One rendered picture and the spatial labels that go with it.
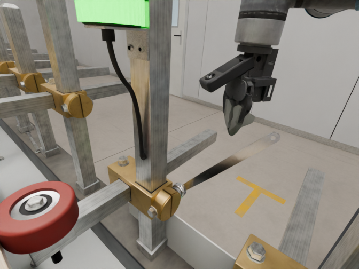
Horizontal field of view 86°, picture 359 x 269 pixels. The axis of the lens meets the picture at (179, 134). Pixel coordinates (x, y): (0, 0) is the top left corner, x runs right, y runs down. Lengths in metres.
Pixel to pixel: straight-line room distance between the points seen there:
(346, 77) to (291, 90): 0.53
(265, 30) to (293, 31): 2.43
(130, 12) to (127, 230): 0.42
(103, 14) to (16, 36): 0.51
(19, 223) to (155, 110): 0.19
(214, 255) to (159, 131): 0.22
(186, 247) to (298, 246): 0.19
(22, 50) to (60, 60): 0.25
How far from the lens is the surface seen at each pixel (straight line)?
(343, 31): 2.78
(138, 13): 0.20
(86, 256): 0.57
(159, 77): 0.24
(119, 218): 0.51
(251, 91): 0.46
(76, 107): 0.44
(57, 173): 0.69
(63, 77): 0.45
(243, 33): 0.44
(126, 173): 0.35
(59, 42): 0.45
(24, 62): 0.69
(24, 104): 0.49
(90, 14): 0.20
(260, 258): 0.27
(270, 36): 0.44
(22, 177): 0.87
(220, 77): 0.42
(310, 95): 2.84
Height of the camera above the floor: 1.09
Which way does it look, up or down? 27 degrees down
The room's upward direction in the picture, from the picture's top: 4 degrees clockwise
